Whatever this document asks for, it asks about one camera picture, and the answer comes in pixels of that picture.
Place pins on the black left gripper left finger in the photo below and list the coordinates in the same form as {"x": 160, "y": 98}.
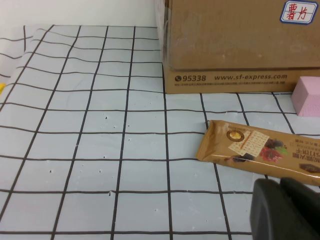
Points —
{"x": 267, "y": 212}

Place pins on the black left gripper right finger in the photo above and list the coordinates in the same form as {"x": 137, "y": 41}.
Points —
{"x": 305, "y": 197}

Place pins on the brown cracker snack pack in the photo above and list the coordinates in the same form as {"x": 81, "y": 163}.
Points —
{"x": 250, "y": 147}

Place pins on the light pink foam cube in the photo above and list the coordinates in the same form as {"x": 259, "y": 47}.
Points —
{"x": 308, "y": 100}

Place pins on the white black-grid table mat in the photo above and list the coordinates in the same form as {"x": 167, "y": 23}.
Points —
{"x": 100, "y": 150}

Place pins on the labelled SF-express cardboard box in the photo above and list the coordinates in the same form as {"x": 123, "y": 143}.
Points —
{"x": 225, "y": 37}

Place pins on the small yellow object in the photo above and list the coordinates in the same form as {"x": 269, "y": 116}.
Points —
{"x": 2, "y": 88}

